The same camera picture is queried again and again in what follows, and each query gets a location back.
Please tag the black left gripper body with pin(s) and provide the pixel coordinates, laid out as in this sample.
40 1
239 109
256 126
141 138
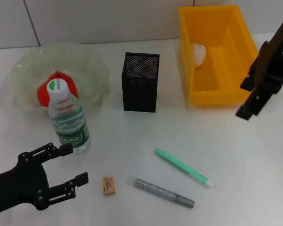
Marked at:
19 183

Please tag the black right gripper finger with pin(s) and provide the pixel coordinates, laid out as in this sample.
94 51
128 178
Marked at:
245 114
247 83

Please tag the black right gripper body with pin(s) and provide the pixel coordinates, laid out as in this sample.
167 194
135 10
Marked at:
280 66

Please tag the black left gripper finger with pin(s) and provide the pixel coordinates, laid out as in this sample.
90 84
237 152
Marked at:
67 150
82 179

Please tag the green label water bottle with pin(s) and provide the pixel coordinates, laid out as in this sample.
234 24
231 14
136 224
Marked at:
68 117

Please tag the white paper ball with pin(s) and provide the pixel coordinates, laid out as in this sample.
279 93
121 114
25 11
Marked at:
199 55

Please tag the red knitted orange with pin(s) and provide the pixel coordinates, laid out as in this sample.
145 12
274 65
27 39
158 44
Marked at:
72 86

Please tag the green pen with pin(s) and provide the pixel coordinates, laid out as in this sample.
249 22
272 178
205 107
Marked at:
179 164

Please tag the tan eraser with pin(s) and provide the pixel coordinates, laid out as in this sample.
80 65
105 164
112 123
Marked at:
108 186

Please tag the translucent wavy fruit plate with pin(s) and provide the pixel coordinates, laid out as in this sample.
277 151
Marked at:
89 68

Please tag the black mesh pen holder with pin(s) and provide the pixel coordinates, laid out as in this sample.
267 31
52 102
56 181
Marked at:
139 94

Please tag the yellow plastic bin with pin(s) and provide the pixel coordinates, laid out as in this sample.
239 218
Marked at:
226 70

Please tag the silver glitter marker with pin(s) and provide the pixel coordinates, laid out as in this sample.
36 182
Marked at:
155 189

